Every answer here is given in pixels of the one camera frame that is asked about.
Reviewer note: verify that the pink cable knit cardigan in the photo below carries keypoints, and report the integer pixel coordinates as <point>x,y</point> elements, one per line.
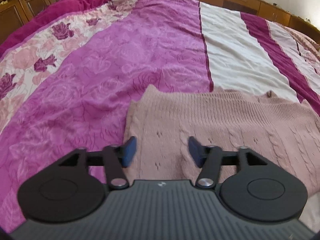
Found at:
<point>284,132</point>

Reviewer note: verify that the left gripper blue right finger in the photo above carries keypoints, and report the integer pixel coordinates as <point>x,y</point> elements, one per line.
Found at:
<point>209,160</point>

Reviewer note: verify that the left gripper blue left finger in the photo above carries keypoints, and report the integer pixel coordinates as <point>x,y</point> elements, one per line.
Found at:
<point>115,159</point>

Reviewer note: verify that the purple floral striped bedspread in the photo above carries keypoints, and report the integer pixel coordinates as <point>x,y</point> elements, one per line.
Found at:
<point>70,84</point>

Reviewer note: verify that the pink crochet pillow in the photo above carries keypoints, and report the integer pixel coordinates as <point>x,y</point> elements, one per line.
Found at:
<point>307,42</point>

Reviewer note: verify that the magenta velvet pillow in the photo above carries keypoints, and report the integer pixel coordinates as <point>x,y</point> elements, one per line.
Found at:
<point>52,13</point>

